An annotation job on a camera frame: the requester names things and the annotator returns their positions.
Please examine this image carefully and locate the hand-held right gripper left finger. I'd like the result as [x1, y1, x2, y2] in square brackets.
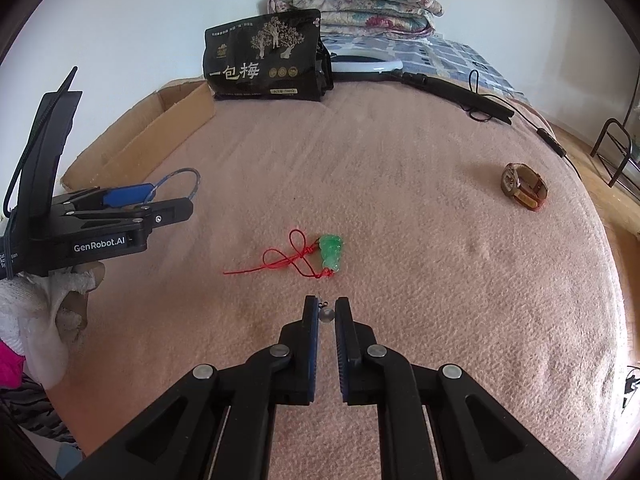
[80, 296, 321, 480]

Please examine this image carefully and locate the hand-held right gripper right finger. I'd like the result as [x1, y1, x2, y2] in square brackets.
[334, 297, 581, 480]

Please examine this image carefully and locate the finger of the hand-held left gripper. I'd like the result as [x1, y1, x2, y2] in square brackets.
[144, 198, 195, 226]
[101, 183, 155, 209]

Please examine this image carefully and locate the dark metal bangle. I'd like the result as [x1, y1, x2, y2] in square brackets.
[149, 167, 202, 202]

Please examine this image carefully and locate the cardboard box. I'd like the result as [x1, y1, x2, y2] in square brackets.
[60, 80, 217, 190]

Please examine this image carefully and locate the green pendant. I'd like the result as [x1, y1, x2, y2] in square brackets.
[223, 229, 346, 281]

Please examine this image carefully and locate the person's left hand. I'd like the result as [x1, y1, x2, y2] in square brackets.
[0, 261, 107, 392]

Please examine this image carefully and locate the black printed snack bag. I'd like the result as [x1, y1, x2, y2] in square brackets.
[202, 9, 333, 102]

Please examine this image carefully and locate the white and blue device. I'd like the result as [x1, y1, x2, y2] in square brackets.
[330, 50, 406, 76]

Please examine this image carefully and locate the folded floral quilt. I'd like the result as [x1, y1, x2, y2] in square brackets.
[267, 0, 444, 37]

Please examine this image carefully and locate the blue patterned bed sheet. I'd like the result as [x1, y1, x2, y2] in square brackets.
[320, 32, 531, 106]

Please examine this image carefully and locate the black metal shoe rack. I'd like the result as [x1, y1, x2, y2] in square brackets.
[590, 119, 640, 190]

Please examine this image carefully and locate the brown strap wristwatch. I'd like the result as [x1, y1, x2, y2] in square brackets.
[501, 162, 549, 211]

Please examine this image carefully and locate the black cable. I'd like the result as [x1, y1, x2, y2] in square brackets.
[467, 69, 583, 181]

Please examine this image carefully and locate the black inline cable switch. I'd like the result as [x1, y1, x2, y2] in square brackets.
[537, 129, 566, 157]

